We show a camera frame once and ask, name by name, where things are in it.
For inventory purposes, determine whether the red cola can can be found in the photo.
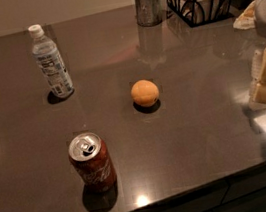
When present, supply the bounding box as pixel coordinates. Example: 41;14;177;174
68;132;117;193

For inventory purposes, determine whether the yellow snack packet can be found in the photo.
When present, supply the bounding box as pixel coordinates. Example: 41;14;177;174
233;1;256;30

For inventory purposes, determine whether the orange fruit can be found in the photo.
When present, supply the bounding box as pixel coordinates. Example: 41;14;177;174
131;80;159;108

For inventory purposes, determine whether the clear plastic water bottle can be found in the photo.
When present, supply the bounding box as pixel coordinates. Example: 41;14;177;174
28;24;74;99

